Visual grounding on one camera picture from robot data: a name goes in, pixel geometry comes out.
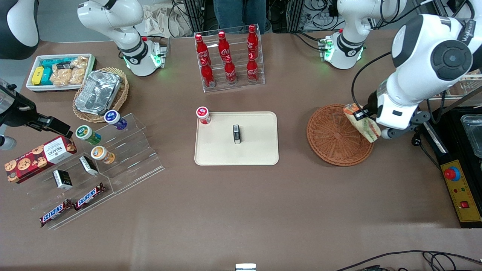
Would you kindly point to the clear acrylic bottle rack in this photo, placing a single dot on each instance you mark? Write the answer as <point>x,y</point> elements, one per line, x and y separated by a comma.
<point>241,84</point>

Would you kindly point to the clear acrylic stepped stand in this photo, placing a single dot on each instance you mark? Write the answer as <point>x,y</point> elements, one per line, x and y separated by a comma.
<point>131,158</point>

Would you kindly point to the small black box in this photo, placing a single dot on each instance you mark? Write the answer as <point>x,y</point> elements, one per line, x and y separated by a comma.
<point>62,179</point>
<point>89,165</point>
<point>236,134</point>

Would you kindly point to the person legs blue jeans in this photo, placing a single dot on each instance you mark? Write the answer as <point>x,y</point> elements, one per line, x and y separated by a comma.
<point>233,13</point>

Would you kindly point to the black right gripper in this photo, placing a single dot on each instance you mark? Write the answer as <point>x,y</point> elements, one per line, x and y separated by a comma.
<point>19,113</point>

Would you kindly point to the black appliance housing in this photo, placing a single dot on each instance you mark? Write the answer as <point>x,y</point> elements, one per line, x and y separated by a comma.
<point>452,150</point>

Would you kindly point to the beige plastic tray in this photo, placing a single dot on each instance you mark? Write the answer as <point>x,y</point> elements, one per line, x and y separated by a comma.
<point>256,146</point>

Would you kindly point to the yellow emergency stop box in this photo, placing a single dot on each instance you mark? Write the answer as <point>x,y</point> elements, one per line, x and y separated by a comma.
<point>461,192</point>

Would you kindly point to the red Coca-Cola bottle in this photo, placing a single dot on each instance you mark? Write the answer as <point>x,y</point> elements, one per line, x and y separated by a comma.
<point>252,69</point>
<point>224,47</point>
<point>230,71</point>
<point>252,41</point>
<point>201,48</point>
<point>208,75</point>

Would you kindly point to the brown round wicker basket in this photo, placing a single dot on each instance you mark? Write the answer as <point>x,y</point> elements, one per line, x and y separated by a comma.
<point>331,139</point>

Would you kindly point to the triangular sandwich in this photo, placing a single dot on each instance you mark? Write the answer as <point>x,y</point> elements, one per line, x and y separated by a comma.
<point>367,130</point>

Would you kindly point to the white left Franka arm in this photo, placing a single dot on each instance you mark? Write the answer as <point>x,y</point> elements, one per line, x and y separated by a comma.
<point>425,56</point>

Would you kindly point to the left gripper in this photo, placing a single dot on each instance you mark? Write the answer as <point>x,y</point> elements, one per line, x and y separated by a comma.
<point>372,102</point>

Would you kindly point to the orange lid small cup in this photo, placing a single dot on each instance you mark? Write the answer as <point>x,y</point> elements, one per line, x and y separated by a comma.
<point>100,153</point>

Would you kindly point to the Snickers bar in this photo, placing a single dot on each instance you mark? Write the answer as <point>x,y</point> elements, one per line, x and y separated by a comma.
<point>54,213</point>
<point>89,196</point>

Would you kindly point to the green lid small cup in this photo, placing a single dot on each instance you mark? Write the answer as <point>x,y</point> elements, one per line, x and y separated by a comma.
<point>85,133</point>

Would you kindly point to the red lid small cup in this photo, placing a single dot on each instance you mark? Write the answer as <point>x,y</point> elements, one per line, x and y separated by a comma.
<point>203,113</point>

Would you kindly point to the purple lid small cup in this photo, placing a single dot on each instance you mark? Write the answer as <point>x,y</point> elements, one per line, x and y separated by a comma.
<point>113,117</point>

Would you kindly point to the red Walkers cookie box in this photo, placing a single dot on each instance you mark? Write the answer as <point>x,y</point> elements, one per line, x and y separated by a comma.
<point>37,158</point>

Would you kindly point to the stainless steel pan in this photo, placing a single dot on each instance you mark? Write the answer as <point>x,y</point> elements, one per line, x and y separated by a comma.
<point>472,131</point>

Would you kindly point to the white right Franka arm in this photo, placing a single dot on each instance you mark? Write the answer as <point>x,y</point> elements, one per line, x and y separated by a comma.
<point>113,15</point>

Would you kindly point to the white plastic crate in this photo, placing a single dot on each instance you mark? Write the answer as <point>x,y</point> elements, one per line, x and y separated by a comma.
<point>34,88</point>

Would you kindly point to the yellow small box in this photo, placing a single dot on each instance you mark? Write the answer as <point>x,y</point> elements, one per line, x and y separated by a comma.
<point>37,75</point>

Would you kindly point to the teal snack box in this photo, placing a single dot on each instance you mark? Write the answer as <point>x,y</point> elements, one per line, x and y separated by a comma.
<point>46,76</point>
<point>51,62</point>

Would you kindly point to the clear bag of crackers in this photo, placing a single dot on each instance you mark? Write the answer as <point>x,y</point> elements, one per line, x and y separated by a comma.
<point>79,71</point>
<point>61,78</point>

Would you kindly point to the black metal frame rack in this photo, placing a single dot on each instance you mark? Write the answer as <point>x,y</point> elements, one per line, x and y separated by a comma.
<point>196,15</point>

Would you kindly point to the aluminium foil tray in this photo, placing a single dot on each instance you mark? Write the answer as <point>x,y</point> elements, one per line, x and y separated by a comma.
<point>98,92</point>

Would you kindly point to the light wicker basket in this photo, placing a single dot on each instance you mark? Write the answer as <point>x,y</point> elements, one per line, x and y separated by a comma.
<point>122,96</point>

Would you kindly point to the crumpled beige bag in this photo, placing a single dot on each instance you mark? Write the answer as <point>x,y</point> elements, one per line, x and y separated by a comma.
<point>158,20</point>

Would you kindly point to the black left wrist camera bracket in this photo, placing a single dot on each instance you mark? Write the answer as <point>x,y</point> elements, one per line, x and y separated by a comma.
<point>404,130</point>

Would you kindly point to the right wrist camera bracket knob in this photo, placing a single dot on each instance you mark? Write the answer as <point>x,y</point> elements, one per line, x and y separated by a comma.
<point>6,143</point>

